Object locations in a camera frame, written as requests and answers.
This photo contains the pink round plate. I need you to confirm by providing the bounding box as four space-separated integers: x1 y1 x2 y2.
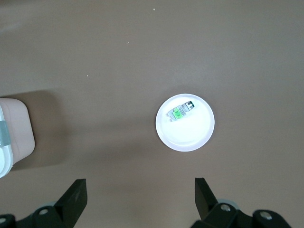
155 93 216 152

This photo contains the green switch module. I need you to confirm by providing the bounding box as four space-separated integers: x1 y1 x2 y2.
166 101 195 122

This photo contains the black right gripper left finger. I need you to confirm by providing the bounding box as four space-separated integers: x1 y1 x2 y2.
0 179 88 228

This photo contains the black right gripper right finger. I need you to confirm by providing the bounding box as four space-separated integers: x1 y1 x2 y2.
191 177 292 228

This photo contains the pink storage box white lid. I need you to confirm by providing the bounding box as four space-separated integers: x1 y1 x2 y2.
0 98 36 178

